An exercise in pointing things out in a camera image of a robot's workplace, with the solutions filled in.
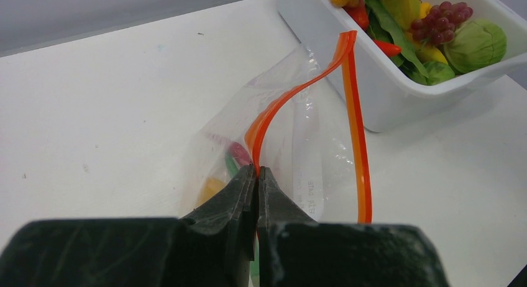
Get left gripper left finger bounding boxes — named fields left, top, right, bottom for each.
left=1, top=165, right=256, bottom=286

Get small green toy sprout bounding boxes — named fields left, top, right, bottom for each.
left=423, top=61, right=456, bottom=86

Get green toy chili pepper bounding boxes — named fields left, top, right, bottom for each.
left=224, top=152, right=239, bottom=178

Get red toy chili pepper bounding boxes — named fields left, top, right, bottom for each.
left=205, top=132, right=252, bottom=166

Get green toy cabbage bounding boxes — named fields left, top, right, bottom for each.
left=443, top=18, right=507, bottom=74

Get clear zip top bag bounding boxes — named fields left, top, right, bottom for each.
left=179, top=30, right=373, bottom=278

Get yellow toy lemon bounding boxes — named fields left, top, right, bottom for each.
left=196, top=177, right=226, bottom=207

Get purple toy grapes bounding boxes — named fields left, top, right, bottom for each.
left=410, top=1, right=474, bottom=47

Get white plastic food bin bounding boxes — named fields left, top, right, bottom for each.
left=278, top=0, right=526, bottom=132

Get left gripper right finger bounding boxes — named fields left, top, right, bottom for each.
left=257, top=167, right=449, bottom=286

